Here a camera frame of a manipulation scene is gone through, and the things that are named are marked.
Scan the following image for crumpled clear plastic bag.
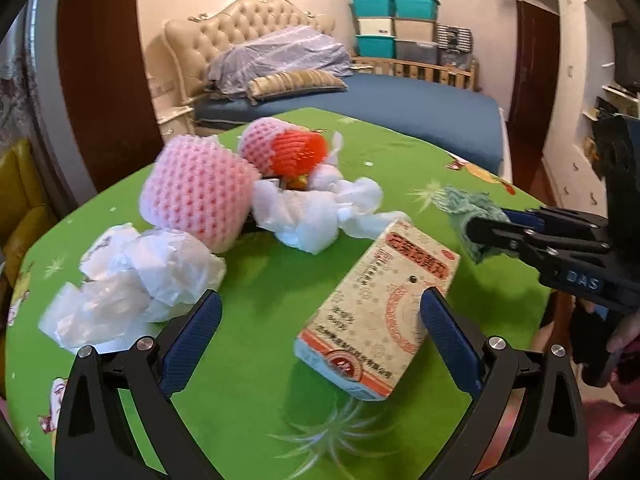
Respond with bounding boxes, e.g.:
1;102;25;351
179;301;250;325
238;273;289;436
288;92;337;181
38;223;227;353

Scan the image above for person's right hand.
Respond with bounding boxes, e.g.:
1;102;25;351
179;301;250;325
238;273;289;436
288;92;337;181
606;312;640;353

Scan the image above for white tissue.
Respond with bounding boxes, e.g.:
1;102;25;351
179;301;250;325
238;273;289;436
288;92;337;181
252;132;411;255

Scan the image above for purple striped pillow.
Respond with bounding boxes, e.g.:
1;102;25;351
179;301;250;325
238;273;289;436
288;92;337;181
205;26;352;99

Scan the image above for pink foam fruit net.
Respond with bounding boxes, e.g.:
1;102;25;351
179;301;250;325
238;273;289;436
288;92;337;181
139;136;260;254

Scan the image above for green cartoon tablecloth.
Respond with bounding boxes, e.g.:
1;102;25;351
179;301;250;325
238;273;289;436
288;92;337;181
6;108;537;479

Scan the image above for teal cloth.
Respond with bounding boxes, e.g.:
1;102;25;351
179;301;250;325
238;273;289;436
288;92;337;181
432;186;510;263

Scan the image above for wooden crib rail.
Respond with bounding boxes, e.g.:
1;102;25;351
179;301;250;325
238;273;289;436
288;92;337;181
352;56;480;92

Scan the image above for dark brown wooden door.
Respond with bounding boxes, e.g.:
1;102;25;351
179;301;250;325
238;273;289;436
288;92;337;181
56;0;164;192

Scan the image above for beige medicine box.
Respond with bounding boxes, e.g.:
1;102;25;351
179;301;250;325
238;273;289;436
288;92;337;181
294;220;460;401

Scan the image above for pink and orange foam net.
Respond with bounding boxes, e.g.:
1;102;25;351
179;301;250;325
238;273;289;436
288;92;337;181
236;117;329;178

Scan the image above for dark wooden wardrobe door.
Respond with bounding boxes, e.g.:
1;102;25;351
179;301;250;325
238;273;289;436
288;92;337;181
505;0;561;137

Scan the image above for stacked teal storage bins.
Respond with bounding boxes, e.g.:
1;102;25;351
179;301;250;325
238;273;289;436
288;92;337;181
352;0;440;65

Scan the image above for yellow leather armchair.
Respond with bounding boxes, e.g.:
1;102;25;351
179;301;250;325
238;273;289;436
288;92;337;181
0;139;58;286

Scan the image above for beige tufted headboard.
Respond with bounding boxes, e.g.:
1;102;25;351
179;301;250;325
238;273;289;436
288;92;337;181
162;0;335;105

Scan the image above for white bedside nightstand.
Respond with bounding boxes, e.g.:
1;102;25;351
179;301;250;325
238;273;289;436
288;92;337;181
148;75;195;143

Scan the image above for striped gold bolster pillow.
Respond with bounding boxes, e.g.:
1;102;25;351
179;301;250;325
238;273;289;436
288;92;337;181
245;70;348;103

